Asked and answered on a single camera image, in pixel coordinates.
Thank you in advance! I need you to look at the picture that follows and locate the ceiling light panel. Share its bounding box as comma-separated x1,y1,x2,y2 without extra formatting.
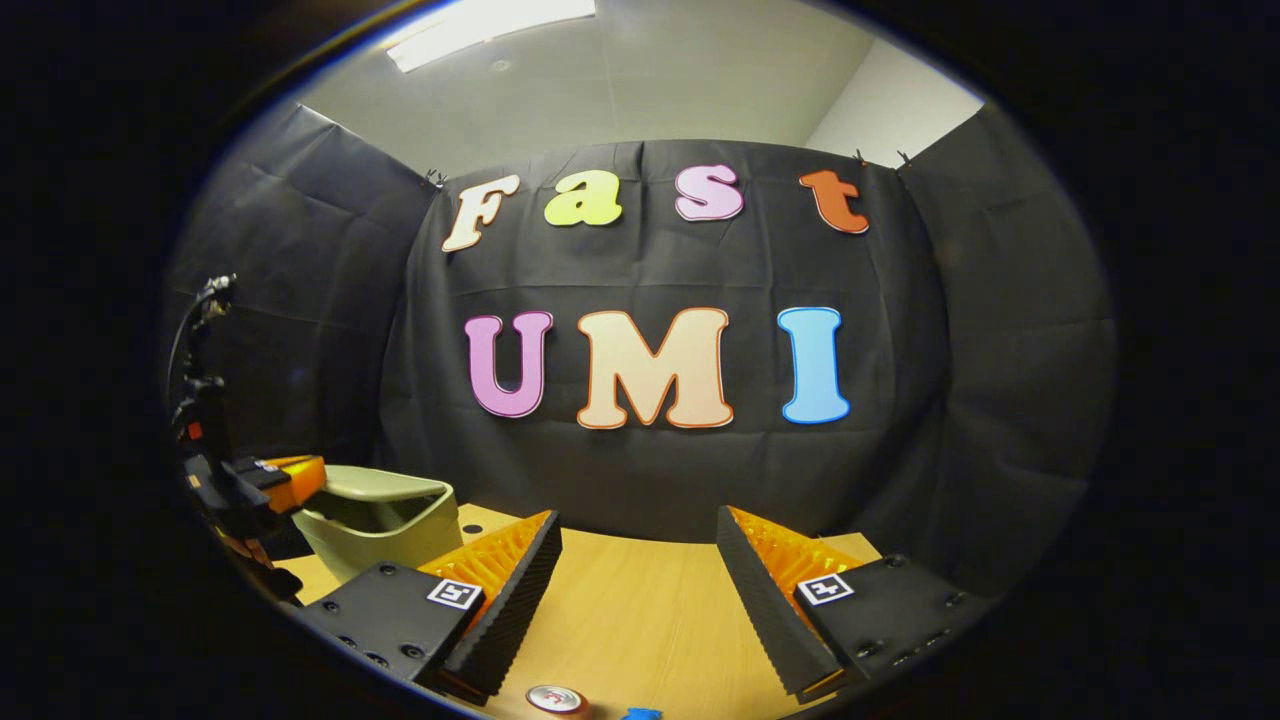
385,0,598,74

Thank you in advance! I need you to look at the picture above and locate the green garbage bin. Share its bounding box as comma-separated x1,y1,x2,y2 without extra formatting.
291,465,464,587

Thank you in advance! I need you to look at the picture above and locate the red pop can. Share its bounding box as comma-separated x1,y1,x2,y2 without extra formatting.
524,683,594,720

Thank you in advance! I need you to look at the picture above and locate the black backdrop cloth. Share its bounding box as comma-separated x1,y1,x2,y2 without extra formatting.
165,100,1119,601

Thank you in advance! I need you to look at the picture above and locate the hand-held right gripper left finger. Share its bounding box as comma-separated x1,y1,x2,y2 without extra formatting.
300,509,564,706

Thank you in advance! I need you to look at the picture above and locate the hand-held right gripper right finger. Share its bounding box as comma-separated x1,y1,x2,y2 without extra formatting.
715,505,1001,703

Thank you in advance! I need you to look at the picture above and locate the wooden desktop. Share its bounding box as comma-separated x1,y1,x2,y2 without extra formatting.
273,502,885,720

